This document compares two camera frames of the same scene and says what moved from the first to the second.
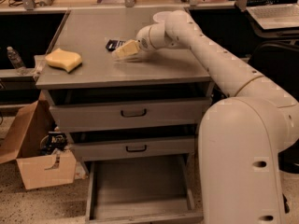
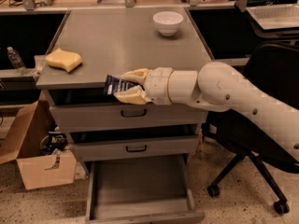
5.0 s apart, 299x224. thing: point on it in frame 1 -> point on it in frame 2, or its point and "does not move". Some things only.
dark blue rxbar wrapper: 112,44 -> 114,83
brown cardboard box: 20,142 does not move
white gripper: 143,41 -> 158,85
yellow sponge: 64,60 does not move
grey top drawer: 126,110 does not move
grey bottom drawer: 144,190 does not move
